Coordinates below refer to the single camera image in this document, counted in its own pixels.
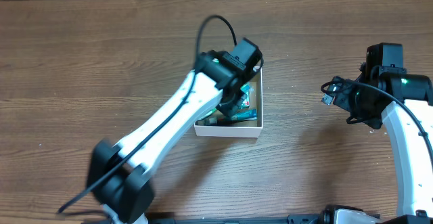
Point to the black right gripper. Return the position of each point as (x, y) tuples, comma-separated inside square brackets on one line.
[(347, 99)]

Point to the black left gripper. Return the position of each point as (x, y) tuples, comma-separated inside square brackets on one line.
[(231, 103)]

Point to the green soap packet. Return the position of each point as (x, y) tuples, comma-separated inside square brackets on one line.
[(246, 98)]

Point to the green white toothbrush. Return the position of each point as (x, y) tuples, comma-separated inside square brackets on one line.
[(208, 114)]

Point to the Colgate toothpaste tube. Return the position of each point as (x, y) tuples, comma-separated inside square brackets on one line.
[(240, 116)]

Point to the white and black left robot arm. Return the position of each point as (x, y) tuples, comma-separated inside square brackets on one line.
[(119, 174)]

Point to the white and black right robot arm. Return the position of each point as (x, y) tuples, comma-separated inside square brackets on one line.
[(386, 95)]

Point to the white cardboard box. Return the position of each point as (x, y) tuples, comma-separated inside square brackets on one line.
[(246, 129)]

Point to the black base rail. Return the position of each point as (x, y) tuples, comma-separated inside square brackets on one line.
[(290, 219)]

